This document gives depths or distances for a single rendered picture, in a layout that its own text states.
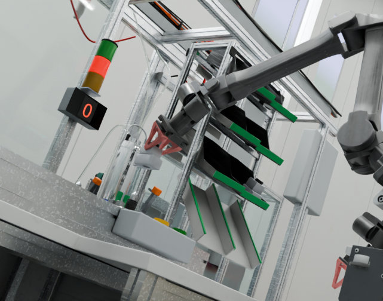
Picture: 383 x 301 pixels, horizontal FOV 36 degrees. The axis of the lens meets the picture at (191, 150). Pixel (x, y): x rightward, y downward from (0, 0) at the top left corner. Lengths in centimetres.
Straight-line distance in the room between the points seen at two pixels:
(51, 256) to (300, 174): 228
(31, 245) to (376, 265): 69
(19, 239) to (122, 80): 487
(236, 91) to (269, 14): 591
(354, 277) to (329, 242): 714
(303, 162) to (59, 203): 223
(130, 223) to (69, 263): 18
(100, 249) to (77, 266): 12
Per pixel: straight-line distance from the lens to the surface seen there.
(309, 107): 330
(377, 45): 149
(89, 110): 164
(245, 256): 194
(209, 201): 194
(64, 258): 122
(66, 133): 165
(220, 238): 184
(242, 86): 158
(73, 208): 129
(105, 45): 169
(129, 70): 602
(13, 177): 120
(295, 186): 330
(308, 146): 336
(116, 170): 260
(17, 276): 323
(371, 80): 141
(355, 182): 886
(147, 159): 162
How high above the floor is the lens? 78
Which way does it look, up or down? 15 degrees up
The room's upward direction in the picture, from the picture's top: 20 degrees clockwise
